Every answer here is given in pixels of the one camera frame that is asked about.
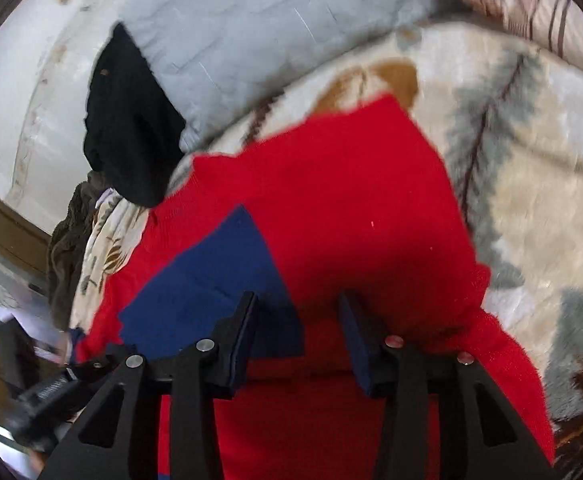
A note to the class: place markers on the red sweater with blue patch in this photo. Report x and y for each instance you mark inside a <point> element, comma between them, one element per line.
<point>346,200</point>

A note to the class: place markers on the brown fuzzy blanket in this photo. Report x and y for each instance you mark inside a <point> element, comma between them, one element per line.
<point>66,255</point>

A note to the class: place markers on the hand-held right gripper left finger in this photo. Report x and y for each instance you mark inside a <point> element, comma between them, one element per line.
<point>244,345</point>

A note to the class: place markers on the wooden furniture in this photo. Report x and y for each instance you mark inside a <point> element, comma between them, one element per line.
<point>6,232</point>

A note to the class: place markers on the grey quilted pillow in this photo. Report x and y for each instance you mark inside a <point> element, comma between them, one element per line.
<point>271,35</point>

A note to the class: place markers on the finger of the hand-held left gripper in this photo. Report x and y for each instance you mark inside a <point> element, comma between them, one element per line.
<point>98,362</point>

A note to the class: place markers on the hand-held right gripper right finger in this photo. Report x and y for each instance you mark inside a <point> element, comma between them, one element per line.
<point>354,345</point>

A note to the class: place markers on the leaf print fleece blanket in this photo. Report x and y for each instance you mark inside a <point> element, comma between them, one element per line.
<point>521,160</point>

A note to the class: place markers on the black garment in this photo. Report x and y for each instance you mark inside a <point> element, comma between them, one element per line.
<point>126,135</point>

